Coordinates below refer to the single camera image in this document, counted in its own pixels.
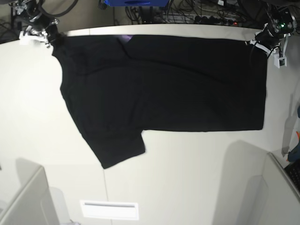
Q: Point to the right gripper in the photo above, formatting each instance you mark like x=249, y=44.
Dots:
x=43, y=29

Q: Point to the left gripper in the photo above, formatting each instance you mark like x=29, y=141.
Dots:
x=271, y=36

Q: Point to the black T-shirt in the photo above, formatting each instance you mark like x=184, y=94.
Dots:
x=116, y=87

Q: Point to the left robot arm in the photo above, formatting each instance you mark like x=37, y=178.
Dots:
x=277, y=11

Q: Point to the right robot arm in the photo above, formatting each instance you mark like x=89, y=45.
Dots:
x=27, y=9

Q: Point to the black power strip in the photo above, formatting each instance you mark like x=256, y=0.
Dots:
x=211, y=20

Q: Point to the blue box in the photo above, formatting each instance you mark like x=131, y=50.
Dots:
x=139, y=3

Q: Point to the teal orange object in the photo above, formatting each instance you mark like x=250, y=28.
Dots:
x=294, y=155

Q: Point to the black keyboard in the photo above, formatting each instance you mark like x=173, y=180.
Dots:
x=293, y=171

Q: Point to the left grey partition panel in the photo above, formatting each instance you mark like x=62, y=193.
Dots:
x=32, y=204

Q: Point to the grey partition panel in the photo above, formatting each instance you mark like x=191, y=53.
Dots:
x=282, y=206
x=32, y=204

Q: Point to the right grey partition panel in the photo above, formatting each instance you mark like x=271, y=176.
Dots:
x=282, y=206

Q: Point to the white label plate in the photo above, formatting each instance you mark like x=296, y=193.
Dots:
x=110, y=210

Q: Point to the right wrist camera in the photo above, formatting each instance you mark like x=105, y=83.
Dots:
x=24, y=38

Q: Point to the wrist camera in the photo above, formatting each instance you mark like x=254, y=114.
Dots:
x=280, y=61
x=24, y=38

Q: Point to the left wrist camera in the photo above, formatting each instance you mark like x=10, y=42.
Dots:
x=280, y=61

